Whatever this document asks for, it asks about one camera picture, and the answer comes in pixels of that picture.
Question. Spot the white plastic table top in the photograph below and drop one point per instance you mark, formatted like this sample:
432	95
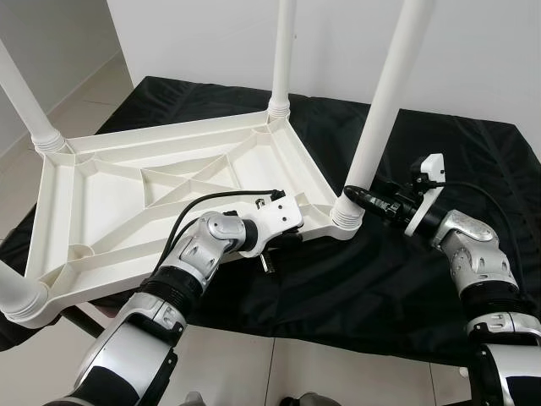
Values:
110	203

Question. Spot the black table cloth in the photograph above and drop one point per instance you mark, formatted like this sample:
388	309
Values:
473	169

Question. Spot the grey robot leg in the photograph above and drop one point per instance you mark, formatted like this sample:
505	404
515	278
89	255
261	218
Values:
192	398
311	399

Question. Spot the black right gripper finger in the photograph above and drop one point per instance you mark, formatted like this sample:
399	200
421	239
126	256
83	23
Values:
365	198

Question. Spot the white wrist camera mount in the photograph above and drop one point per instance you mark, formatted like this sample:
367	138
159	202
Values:
279	216
431	169

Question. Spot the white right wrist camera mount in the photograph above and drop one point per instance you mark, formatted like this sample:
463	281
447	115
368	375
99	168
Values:
431	169

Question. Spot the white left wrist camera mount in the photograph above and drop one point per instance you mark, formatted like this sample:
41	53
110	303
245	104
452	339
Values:
279	216

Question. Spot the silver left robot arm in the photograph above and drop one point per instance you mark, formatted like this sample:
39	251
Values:
144	338

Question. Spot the grey left robot leg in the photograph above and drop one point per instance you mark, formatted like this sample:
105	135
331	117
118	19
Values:
192	398

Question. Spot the grey right robot leg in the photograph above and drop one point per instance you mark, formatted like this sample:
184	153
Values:
311	399

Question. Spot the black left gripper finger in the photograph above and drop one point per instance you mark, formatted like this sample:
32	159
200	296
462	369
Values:
289	239

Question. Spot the black metal table leg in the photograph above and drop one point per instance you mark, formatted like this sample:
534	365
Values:
84	320

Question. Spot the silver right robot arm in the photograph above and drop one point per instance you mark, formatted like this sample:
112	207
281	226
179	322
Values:
473	254

